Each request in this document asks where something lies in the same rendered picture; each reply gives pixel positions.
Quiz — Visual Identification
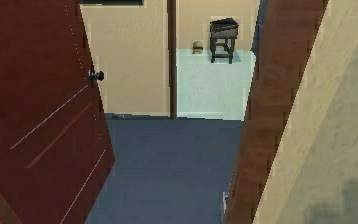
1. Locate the small tan round object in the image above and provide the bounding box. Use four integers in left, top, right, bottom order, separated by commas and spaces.
191, 40, 204, 55

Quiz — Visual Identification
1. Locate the black round door knob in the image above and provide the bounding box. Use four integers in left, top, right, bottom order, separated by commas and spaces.
88, 69, 105, 83

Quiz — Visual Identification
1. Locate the dark wooden side table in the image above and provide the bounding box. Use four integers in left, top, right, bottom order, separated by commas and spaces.
209, 17, 240, 65

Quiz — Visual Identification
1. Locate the dark red room door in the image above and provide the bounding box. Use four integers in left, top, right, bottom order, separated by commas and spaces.
0, 0, 116, 224

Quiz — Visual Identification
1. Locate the dark brown door post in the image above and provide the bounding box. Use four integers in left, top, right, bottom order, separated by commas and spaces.
166, 0, 179, 120

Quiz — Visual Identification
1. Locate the brown wooden door frame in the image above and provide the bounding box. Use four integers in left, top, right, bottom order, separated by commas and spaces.
222, 0, 331, 224

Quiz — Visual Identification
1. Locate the black framed wall picture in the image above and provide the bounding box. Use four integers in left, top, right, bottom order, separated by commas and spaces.
79, 0, 145, 6

